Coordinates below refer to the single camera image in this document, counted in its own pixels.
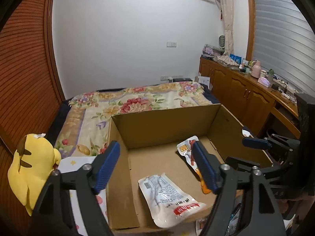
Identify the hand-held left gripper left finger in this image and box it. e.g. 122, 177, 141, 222
27, 140, 121, 236

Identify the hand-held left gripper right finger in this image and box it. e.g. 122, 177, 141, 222
191, 140, 288, 236

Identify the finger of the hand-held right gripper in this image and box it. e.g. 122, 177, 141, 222
226, 156, 291, 182
242, 134, 301, 158

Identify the cardboard box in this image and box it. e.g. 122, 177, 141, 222
106, 103, 273, 231

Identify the person's right hand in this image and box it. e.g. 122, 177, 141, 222
277, 198, 299, 214

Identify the white flower print sheet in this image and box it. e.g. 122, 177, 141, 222
58, 155, 110, 236

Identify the white red label snack packet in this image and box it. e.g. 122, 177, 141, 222
138, 173, 207, 229

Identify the white blue snack packet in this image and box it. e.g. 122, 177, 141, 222
226, 189, 246, 236

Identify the power strip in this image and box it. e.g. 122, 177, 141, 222
271, 84, 296, 101

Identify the wooden cabinet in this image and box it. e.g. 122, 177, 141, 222
199, 56, 302, 138

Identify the white orange print snack packet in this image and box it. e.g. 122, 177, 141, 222
195, 218, 209, 236

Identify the pink tissue box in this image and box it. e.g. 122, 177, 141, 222
258, 77, 272, 88

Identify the floral blanket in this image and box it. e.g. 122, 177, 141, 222
54, 82, 214, 158

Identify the pink kettle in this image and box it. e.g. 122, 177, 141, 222
251, 60, 262, 78

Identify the yellow plush toy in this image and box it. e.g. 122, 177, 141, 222
7, 133, 62, 217

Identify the patterned cloth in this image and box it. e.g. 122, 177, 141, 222
214, 54, 239, 67

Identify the stack of folded cloths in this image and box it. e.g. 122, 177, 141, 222
202, 44, 224, 59

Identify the grey window blind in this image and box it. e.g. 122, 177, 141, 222
252, 0, 315, 96

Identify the beige curtain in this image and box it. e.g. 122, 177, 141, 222
217, 0, 234, 54

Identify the wooden slatted wardrobe door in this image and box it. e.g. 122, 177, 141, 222
0, 0, 66, 236

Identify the wooden window frame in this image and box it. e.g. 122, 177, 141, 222
246, 0, 257, 62

